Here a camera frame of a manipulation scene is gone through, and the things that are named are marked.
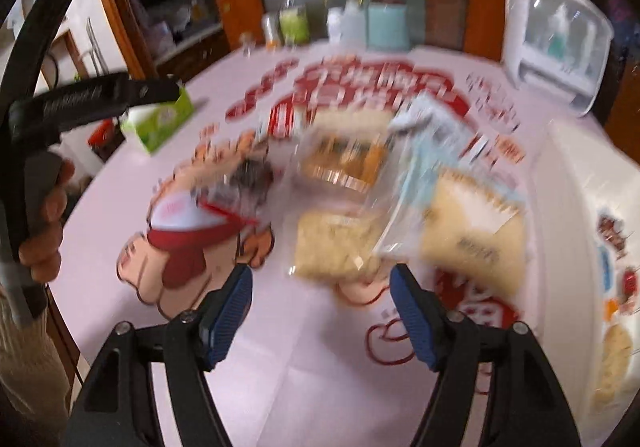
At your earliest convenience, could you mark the blue foil snack packet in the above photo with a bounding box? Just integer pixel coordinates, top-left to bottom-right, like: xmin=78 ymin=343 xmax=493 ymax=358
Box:
xmin=596 ymin=247 xmax=615 ymax=295

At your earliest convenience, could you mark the teal canister with brown lid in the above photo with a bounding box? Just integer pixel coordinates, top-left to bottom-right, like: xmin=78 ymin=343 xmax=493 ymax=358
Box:
xmin=367 ymin=0 xmax=412 ymax=51

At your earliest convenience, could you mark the person's left forearm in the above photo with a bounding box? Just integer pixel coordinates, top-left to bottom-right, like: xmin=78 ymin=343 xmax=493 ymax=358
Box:
xmin=0 ymin=277 xmax=71 ymax=447

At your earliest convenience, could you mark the large beige cracker bag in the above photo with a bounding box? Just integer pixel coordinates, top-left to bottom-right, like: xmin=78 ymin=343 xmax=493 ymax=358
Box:
xmin=377 ymin=127 xmax=528 ymax=300

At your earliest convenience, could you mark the long clear puffed snack packet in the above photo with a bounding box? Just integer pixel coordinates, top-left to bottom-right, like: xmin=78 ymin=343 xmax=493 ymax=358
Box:
xmin=592 ymin=322 xmax=639 ymax=410

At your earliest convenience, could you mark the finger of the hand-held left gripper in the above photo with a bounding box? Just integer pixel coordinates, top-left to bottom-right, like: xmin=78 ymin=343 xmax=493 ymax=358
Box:
xmin=122 ymin=76 xmax=182 ymax=108

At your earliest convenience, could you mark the short clear puffed snack packet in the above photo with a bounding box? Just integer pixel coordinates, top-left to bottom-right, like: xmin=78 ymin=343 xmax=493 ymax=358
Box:
xmin=290 ymin=209 xmax=386 ymax=284

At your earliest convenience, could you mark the red candy packet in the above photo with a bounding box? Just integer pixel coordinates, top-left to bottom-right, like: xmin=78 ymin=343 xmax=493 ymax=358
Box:
xmin=620 ymin=267 xmax=640 ymax=314

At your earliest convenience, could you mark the orange snack packet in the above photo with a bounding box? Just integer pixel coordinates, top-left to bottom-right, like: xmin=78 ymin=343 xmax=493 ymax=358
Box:
xmin=299 ymin=134 xmax=391 ymax=191

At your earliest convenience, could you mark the clear squeeze bottle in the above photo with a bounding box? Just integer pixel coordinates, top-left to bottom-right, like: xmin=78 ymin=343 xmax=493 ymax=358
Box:
xmin=341 ymin=0 xmax=369 ymax=46

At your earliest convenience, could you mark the clear walnut snack packet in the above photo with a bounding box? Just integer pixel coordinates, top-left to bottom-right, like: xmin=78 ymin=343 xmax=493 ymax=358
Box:
xmin=597 ymin=216 xmax=627 ymax=259

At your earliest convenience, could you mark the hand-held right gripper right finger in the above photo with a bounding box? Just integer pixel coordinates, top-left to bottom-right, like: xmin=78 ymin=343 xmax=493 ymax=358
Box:
xmin=389 ymin=263 xmax=583 ymax=447

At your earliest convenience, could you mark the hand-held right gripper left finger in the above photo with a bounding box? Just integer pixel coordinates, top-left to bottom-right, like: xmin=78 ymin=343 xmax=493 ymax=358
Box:
xmin=62 ymin=263 xmax=253 ymax=447

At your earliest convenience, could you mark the printed pink table mat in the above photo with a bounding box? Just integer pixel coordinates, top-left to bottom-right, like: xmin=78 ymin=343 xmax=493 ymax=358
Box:
xmin=60 ymin=42 xmax=640 ymax=447

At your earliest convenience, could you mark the beige translucent snack packet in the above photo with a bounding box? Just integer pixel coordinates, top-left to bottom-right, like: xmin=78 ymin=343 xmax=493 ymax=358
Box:
xmin=310 ymin=108 xmax=396 ymax=134

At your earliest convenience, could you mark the white bottle with teal label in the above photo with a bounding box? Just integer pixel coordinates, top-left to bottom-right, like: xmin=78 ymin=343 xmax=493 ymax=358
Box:
xmin=547 ymin=7 xmax=571 ymax=60

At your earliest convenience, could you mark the white pill bottle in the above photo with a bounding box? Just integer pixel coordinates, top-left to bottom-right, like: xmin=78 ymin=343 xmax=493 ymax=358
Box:
xmin=326 ymin=9 xmax=346 ymax=42

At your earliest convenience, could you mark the kitchen counter cabinet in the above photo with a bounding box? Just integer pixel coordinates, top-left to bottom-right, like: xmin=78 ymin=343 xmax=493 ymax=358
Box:
xmin=90 ymin=0 xmax=231 ymax=78

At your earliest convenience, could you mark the orange spice jar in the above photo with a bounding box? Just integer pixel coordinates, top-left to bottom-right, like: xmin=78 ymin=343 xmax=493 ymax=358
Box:
xmin=262 ymin=14 xmax=281 ymax=48

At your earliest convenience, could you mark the white organizer with clear cover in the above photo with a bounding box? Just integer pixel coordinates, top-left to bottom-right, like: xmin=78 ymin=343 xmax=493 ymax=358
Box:
xmin=501 ymin=0 xmax=614 ymax=116

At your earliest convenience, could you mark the white plastic storage bin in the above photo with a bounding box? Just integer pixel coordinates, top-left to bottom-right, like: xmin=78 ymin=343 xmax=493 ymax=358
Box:
xmin=530 ymin=121 xmax=640 ymax=430

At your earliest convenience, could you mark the brown black white packet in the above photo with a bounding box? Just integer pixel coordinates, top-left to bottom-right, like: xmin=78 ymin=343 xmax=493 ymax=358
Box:
xmin=225 ymin=154 xmax=276 ymax=208

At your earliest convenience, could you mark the glass bottle with green label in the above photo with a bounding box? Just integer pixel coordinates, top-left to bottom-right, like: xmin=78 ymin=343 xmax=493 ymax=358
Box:
xmin=278 ymin=0 xmax=309 ymax=46

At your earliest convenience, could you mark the person's left hand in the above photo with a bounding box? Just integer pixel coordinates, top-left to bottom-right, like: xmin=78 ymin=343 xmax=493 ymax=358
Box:
xmin=19 ymin=159 xmax=76 ymax=284

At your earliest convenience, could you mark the green tissue box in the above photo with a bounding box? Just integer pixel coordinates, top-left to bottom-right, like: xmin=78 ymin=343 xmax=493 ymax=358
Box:
xmin=120 ymin=87 xmax=196 ymax=156

